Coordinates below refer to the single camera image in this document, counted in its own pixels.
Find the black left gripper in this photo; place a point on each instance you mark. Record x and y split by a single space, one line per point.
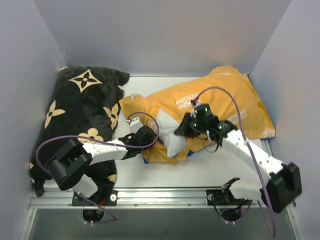
149 132

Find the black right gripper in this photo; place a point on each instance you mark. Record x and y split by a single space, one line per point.
185 127

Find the white pillow insert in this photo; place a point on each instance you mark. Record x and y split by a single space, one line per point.
174 144

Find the yellow blue cartoon pillowcase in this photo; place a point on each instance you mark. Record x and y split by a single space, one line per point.
230 96

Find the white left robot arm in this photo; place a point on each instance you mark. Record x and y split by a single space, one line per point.
69 165

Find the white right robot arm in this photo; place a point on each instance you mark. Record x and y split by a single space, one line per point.
281 182

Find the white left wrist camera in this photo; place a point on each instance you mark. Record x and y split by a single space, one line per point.
134 124

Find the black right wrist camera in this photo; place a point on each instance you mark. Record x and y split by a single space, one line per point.
200 110

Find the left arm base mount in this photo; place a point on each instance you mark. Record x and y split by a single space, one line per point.
97 216

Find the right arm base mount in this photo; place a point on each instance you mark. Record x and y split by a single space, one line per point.
230 209

